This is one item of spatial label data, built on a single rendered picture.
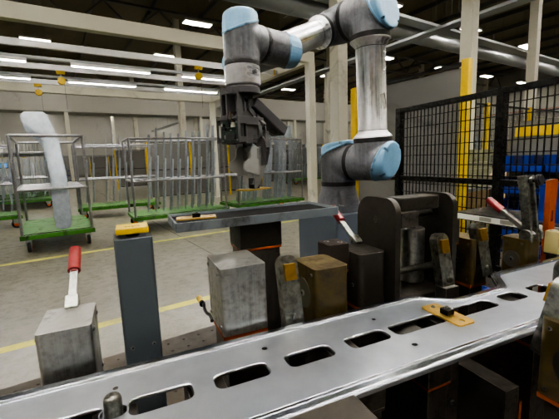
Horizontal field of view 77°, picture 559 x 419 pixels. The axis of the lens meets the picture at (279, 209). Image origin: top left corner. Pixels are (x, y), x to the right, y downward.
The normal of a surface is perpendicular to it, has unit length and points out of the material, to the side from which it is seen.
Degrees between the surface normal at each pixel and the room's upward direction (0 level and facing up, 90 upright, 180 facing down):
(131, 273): 90
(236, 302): 90
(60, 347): 90
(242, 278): 90
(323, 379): 0
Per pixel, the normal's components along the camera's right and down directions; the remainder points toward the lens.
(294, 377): -0.04, -0.99
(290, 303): 0.39, -0.09
